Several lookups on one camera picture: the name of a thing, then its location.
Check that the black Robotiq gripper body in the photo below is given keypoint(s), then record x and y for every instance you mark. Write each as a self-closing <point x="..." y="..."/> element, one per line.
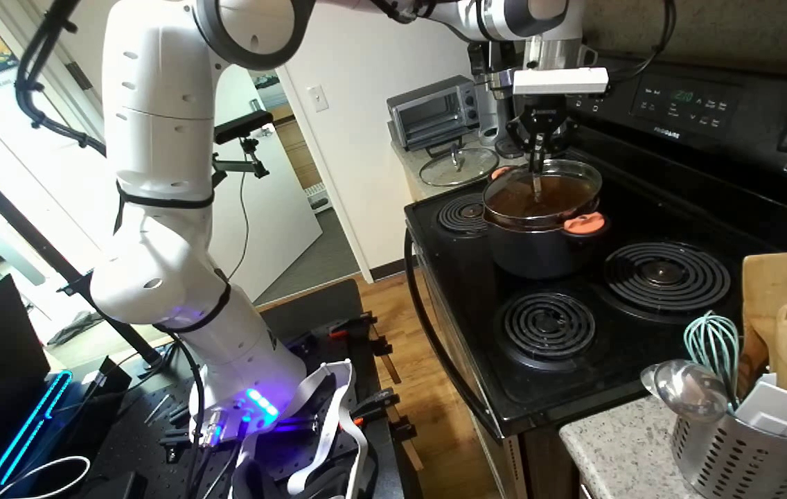
<point x="544" y="119"/>

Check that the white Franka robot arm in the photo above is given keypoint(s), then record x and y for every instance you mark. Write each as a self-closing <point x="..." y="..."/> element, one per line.
<point x="161" y="112"/>

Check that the glass lid with knob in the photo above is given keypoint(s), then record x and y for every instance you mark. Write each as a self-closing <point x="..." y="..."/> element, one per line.
<point x="458" y="170"/>

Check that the grey pot with orange interior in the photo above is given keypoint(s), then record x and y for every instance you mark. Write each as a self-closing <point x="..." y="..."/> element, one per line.
<point x="534" y="252"/>

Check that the black electric stove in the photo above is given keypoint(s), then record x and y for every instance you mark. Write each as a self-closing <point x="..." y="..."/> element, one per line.
<point x="467" y="305"/>

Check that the stainless steel blender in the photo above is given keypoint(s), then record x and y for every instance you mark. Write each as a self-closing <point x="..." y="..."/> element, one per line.
<point x="503" y="119"/>

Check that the large black coil burner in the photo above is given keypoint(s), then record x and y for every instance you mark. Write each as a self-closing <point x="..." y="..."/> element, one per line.
<point x="666" y="274"/>
<point x="465" y="212"/>

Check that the silver toaster oven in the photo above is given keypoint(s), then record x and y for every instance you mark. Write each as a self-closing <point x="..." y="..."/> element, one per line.
<point x="431" y="112"/>

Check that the small black coil burner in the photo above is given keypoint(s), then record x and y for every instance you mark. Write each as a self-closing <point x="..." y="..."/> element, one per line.
<point x="548" y="321"/>

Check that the black orange clamp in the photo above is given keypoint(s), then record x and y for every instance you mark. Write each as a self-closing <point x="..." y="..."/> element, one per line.
<point x="384" y="411"/>
<point x="361" y="332"/>

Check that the teal whisk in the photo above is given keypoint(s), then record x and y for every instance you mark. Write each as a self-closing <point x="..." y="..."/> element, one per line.
<point x="714" y="348"/>

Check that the metal ladle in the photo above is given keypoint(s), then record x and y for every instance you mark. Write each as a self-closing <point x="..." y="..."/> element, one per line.
<point x="685" y="389"/>

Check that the black robot cart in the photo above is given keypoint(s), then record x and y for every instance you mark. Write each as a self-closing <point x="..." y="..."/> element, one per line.
<point x="312" y="320"/>

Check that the white plastic spatula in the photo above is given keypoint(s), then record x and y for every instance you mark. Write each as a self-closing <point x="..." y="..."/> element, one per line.
<point x="778" y="404"/>

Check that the white VR headset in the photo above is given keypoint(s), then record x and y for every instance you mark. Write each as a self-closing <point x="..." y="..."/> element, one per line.
<point x="333" y="432"/>

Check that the perforated metal utensil holder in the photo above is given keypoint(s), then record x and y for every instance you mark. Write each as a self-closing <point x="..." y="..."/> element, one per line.
<point x="736" y="458"/>

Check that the white light switch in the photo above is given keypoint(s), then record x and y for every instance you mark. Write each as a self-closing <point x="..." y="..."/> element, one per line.
<point x="319" y="98"/>

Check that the black stereo camera bar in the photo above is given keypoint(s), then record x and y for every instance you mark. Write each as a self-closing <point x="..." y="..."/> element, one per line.
<point x="239" y="126"/>

